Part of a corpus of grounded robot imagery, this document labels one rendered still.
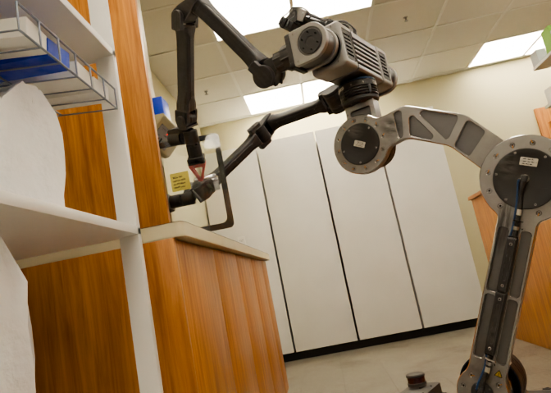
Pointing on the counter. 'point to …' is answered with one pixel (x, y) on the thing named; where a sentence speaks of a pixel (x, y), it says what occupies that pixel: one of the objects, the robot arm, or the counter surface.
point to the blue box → (161, 106)
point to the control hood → (163, 121)
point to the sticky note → (179, 181)
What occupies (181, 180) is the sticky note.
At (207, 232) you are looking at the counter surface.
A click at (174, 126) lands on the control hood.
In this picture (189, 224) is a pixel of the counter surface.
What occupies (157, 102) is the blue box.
